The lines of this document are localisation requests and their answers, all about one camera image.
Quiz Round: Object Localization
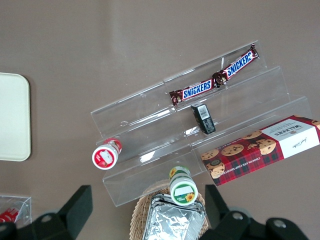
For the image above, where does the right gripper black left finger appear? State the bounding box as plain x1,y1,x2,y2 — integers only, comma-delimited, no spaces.
0,184,94,240

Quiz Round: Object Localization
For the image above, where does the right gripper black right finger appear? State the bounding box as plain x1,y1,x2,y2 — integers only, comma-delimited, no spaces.
199,184,309,240

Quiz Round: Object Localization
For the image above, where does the oval light wicker basket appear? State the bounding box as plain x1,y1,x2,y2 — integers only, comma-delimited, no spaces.
129,179,212,240

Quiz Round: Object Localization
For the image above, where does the beige plastic tray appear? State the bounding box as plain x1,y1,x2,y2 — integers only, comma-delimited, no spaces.
0,72,32,162

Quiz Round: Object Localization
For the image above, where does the clear acrylic bottle rack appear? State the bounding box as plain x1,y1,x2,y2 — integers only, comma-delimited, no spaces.
0,194,33,226

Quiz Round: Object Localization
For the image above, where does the green lid white cup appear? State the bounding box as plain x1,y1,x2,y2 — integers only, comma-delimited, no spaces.
168,165,199,206

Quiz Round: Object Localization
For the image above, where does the aluminium foil container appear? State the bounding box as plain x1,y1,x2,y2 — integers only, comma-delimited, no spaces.
144,193,206,240

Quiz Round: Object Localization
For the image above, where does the red lid white cup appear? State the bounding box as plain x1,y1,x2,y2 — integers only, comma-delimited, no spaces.
91,137,123,171

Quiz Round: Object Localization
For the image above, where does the red cola bottle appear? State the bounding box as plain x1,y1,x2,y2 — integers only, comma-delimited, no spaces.
0,206,21,225

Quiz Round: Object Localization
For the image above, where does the red tartan cookie box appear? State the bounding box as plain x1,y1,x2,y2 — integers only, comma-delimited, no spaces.
200,114,320,187

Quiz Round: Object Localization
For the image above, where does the clear acrylic step riser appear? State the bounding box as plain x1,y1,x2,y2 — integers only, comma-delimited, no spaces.
89,79,204,208
162,39,315,176

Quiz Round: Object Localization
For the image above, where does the small black carton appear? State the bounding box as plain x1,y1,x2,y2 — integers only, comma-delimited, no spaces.
190,103,216,137

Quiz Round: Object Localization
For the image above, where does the brown Snickers bar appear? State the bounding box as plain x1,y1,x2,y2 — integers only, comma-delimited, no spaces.
212,43,259,88
169,79,216,106

